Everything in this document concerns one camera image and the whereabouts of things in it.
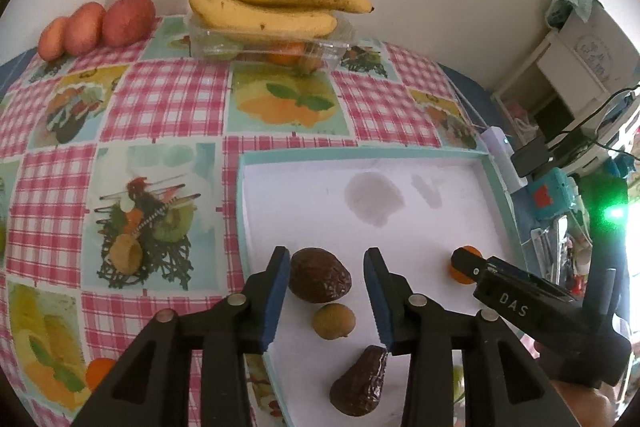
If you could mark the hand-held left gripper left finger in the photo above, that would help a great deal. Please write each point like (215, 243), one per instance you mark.
(277, 302)

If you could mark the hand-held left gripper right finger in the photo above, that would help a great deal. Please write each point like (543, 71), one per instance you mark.
(376, 297)

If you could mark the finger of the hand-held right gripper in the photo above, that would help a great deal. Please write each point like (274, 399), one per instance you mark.
(467, 263)

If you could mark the orange mandarin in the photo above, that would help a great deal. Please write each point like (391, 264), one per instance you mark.
(455, 276)
(100, 372)
(286, 53)

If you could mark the round dark avocado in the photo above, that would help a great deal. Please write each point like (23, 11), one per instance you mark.
(320, 274)

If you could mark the pear-shaped dark avocado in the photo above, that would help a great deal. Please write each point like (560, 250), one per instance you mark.
(360, 384)

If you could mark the teal-rimmed white tray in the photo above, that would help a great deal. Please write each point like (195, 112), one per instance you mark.
(310, 207)

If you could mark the person's right hand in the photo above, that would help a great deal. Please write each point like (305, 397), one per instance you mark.
(585, 407)

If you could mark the teal device with red label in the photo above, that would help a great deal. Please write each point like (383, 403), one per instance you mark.
(552, 197)

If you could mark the white power strip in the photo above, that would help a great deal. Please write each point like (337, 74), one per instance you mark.
(497, 152)

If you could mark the black power adapter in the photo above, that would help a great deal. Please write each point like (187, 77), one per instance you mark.
(531, 159)

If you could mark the white shelf unit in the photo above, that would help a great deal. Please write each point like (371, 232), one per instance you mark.
(565, 72)

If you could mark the orange mandarin in container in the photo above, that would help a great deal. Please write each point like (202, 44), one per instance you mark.
(286, 53)

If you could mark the clear plastic container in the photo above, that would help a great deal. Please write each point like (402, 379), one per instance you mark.
(340, 42)

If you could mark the teal cloth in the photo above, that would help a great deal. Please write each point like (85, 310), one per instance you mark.
(570, 7)

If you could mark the red apple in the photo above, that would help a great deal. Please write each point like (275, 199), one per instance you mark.
(129, 19)
(52, 39)
(84, 29)

